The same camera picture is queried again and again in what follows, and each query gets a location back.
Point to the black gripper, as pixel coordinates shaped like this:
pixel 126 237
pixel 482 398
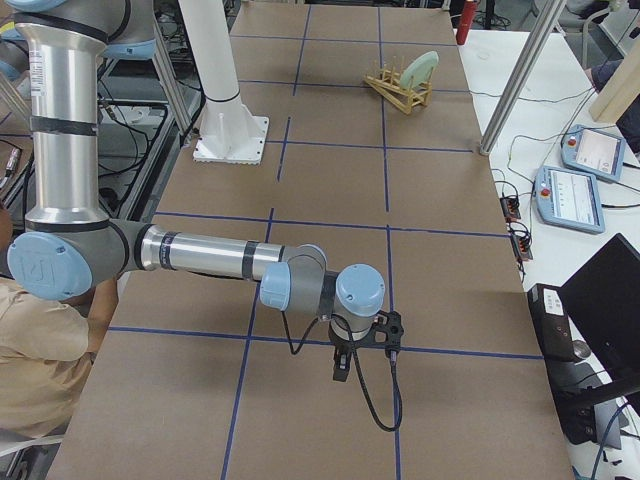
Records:
pixel 344 346

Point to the light green plate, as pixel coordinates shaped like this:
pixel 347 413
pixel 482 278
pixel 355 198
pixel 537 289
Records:
pixel 419 71

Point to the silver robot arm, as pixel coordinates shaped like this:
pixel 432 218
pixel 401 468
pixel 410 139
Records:
pixel 70 244

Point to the near orange black connector box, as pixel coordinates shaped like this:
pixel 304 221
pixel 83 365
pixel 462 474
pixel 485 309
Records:
pixel 521 244

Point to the orange black connector box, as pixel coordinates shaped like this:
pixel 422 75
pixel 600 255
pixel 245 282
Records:
pixel 521 244
pixel 510 206

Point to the black computer box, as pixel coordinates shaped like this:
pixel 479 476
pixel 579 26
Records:
pixel 570 375

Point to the far orange black connector box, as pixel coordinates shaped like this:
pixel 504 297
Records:
pixel 510 206

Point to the black monitor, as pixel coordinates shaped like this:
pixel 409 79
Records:
pixel 602 300

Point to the near teach pendant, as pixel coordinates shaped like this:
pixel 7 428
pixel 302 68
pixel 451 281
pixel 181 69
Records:
pixel 569 199

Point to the teach pendant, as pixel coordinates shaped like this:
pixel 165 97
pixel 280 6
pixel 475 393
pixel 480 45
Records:
pixel 569 199
pixel 593 151

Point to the wooden dish rack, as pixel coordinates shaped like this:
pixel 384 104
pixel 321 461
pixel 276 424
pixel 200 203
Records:
pixel 385 81

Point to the person in beige shirt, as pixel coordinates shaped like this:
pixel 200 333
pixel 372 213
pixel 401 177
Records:
pixel 46 354

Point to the far teach pendant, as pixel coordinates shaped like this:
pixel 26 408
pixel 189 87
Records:
pixel 593 151

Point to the red bottle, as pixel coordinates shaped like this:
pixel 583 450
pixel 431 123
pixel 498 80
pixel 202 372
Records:
pixel 466 20

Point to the wooden board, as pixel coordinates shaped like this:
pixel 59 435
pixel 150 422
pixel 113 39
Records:
pixel 620 90

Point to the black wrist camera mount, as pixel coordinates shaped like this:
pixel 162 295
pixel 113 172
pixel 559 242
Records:
pixel 388 331

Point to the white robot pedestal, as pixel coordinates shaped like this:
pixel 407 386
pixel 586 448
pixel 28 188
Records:
pixel 228 131

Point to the aluminium frame post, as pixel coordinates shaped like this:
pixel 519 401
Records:
pixel 532 48

